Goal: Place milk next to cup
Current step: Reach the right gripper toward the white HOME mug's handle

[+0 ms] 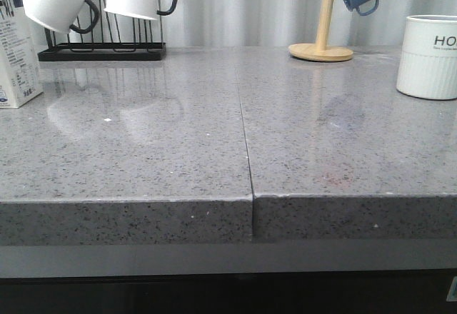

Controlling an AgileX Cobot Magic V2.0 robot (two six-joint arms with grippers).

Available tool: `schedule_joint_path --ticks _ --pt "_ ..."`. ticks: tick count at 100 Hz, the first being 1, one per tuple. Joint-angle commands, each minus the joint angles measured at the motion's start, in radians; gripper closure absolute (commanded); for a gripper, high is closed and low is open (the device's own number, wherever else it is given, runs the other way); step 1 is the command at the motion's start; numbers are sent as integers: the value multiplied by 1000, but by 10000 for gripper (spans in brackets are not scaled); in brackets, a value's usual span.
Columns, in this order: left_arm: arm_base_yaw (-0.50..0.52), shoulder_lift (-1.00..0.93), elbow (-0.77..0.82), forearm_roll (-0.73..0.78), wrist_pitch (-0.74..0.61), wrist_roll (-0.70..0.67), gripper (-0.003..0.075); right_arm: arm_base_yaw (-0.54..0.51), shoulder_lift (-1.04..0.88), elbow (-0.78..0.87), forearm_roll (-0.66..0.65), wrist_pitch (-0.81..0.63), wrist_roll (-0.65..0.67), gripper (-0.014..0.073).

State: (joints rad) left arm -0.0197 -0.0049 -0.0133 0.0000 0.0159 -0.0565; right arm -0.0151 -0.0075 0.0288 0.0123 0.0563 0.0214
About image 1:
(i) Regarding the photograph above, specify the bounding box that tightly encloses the white HOME ribbed cup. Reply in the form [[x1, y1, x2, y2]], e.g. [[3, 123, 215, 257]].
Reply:
[[396, 15, 456, 100]]

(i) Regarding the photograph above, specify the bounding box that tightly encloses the wooden mug tree stand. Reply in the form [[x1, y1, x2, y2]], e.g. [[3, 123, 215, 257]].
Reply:
[[288, 0, 353, 62]]

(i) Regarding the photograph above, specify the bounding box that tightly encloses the white mug black handle left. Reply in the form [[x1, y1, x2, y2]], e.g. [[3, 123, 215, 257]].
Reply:
[[22, 0, 100, 34]]

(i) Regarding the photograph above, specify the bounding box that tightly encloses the black wire mug rack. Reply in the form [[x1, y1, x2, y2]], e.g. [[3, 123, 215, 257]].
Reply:
[[38, 0, 166, 61]]

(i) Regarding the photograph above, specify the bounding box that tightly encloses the white blue milk carton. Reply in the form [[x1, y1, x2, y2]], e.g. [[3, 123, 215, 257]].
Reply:
[[1, 0, 43, 109]]

